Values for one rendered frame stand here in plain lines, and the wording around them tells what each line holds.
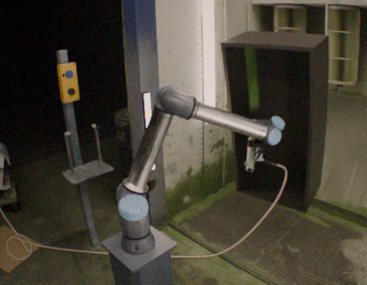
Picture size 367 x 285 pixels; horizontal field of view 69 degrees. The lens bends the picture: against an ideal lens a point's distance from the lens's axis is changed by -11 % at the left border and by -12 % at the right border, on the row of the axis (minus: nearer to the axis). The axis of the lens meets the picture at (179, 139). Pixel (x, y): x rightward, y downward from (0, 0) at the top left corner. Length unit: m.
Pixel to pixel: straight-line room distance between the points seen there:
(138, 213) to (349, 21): 2.33
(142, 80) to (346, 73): 1.80
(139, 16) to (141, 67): 0.36
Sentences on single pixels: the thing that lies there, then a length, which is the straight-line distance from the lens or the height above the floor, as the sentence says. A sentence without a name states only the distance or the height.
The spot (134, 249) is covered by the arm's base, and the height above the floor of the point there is 0.67.
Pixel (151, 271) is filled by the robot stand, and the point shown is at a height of 0.55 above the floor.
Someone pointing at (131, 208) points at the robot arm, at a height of 0.91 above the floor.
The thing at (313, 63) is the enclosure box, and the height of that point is 1.55.
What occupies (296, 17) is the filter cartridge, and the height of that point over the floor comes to 1.85.
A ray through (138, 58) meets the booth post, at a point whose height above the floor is 1.53.
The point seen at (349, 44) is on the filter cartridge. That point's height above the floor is 1.63.
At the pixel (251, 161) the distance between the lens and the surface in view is 1.99.
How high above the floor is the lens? 1.73
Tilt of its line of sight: 21 degrees down
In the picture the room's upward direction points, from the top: 2 degrees counter-clockwise
